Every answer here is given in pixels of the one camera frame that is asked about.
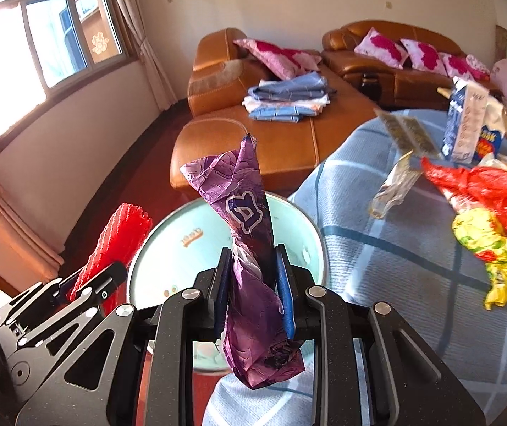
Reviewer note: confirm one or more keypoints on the gold sachet strip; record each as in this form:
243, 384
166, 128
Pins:
408, 135

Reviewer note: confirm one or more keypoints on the small clear wrapper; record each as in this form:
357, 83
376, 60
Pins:
397, 186

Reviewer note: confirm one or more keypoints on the blue and white carton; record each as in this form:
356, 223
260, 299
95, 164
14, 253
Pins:
493, 142

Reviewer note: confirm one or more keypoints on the red foam mesh net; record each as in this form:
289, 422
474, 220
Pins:
116, 239

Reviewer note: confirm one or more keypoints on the large pink floral pillow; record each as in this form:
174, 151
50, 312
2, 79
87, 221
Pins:
280, 57

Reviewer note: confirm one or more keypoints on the window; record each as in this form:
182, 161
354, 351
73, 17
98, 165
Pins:
49, 44

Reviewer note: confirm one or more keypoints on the tall white carton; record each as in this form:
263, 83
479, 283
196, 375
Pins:
470, 120

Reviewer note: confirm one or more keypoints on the brown leather sofa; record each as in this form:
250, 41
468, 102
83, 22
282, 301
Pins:
368, 66

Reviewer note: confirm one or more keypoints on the purple wrapper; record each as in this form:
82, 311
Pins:
244, 186

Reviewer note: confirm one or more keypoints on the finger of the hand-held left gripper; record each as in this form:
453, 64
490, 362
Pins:
102, 280
56, 287

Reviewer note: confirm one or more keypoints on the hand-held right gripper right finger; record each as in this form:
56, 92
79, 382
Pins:
284, 293

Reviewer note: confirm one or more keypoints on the rolled mat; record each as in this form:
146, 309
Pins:
501, 42

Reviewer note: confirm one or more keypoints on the blue plaid tablecloth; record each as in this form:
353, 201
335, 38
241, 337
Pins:
368, 297

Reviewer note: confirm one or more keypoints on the brown leather chaise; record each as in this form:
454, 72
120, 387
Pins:
257, 151

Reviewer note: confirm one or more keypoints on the blue floral folded sheet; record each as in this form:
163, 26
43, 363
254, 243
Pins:
280, 112

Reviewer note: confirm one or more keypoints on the blue plaid folded sheet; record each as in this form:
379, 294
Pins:
289, 86

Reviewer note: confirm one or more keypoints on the cream curtain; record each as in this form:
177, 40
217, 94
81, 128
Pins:
147, 31

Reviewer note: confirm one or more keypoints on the red plastic bag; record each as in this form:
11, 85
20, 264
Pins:
488, 191

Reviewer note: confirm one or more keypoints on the small floral cushion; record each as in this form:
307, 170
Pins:
479, 66

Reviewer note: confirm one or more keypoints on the light green round bin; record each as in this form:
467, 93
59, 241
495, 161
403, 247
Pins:
191, 239

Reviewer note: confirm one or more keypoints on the yellow printed wrapper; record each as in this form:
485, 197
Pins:
488, 248

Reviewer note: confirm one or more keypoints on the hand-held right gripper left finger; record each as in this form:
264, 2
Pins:
220, 293

